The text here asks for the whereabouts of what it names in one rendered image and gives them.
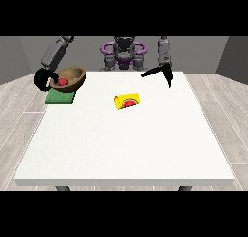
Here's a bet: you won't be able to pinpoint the brown wooden bowl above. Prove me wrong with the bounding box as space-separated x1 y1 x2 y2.
49 65 87 94

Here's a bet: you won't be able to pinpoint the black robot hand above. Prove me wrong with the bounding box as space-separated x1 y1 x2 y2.
33 67 60 93
140 63 174 89

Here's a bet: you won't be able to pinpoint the grey robot trunk purple rings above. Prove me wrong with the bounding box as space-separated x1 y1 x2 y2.
99 36 149 73

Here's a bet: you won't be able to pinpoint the small red ball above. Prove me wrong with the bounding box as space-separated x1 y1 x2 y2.
57 77 69 87

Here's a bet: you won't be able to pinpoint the green square pad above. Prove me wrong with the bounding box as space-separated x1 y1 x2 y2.
44 87 76 105

